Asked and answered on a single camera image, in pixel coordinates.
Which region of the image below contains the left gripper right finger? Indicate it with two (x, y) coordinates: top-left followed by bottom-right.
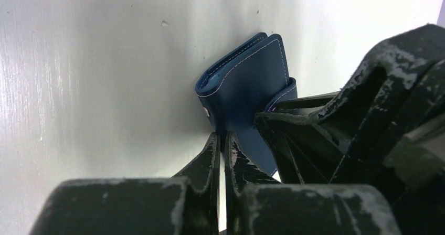
(225, 132), (401, 234)

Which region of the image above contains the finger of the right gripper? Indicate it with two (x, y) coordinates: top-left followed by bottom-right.
(254, 113), (344, 184)
(276, 24), (444, 184)

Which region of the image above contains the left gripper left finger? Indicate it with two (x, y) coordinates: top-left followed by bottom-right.
(31, 133), (220, 234)

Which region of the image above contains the blue leather card holder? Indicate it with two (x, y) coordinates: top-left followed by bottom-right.
(195, 32), (298, 175)

